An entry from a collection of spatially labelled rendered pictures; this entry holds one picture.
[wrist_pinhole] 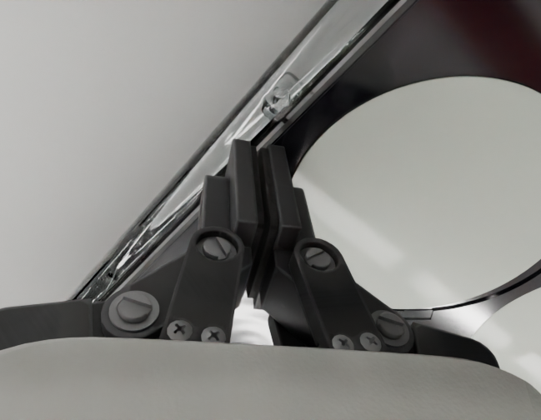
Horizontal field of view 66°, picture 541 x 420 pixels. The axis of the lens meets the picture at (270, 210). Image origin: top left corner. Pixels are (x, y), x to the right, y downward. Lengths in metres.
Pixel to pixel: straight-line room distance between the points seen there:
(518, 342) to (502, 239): 0.07
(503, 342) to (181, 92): 0.19
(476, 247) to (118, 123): 0.18
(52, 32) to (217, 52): 0.08
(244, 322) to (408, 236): 0.08
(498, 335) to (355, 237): 0.09
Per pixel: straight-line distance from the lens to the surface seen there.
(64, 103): 0.24
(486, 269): 0.18
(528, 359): 0.24
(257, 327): 0.20
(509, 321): 0.21
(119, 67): 0.22
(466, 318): 0.20
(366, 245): 0.16
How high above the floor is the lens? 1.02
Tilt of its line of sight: 52 degrees down
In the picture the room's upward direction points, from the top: 175 degrees counter-clockwise
